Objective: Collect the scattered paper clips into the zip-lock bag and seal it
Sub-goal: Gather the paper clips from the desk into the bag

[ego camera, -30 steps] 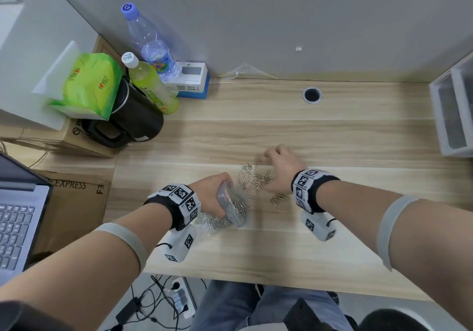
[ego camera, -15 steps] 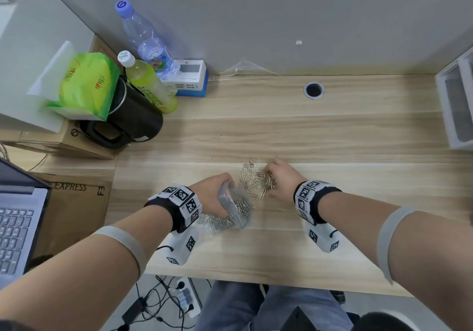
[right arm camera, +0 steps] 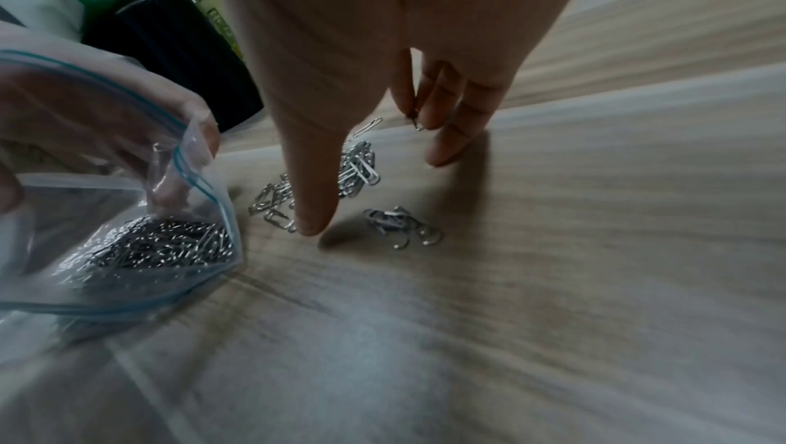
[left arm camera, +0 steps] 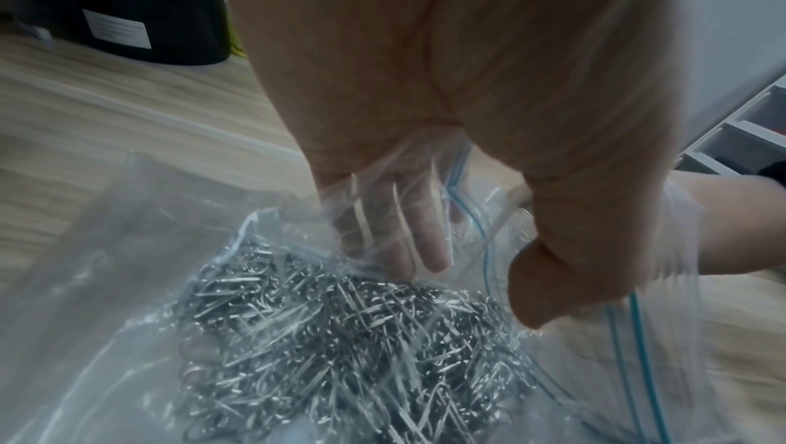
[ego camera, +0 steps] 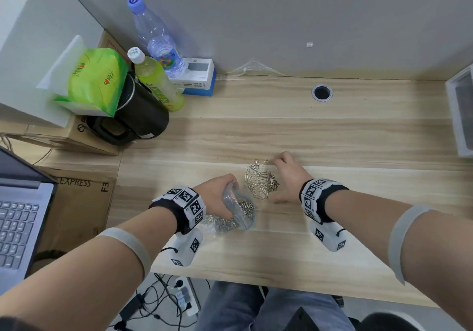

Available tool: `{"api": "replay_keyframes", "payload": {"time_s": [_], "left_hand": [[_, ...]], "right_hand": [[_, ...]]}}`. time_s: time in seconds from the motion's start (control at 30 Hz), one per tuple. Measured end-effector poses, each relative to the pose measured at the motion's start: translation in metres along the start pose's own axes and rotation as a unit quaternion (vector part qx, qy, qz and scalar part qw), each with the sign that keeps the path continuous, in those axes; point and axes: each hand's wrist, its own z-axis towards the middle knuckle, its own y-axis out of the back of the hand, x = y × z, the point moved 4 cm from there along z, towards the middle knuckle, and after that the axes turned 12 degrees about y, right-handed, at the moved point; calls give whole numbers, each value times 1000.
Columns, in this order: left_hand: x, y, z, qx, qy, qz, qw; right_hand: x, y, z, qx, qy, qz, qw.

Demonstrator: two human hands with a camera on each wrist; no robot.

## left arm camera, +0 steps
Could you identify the person's left hand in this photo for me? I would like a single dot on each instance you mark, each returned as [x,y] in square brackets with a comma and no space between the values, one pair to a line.
[430,44]

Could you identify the person's right hand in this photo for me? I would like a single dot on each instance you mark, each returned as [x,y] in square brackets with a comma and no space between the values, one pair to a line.
[743,228]

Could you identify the pile of silver paper clips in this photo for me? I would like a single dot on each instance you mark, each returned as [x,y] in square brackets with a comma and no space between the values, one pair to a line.
[344,345]

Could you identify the clear plastic zip bag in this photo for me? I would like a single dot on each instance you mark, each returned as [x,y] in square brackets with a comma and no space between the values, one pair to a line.
[92,238]

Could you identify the white drawer organizer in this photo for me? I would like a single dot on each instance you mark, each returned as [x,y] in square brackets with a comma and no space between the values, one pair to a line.
[737,141]

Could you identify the yellow-green drink bottle white cap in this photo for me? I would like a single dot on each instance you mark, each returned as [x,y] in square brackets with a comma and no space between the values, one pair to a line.
[236,39]

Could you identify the light wooden table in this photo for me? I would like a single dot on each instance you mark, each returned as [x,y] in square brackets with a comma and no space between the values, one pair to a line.
[123,107]

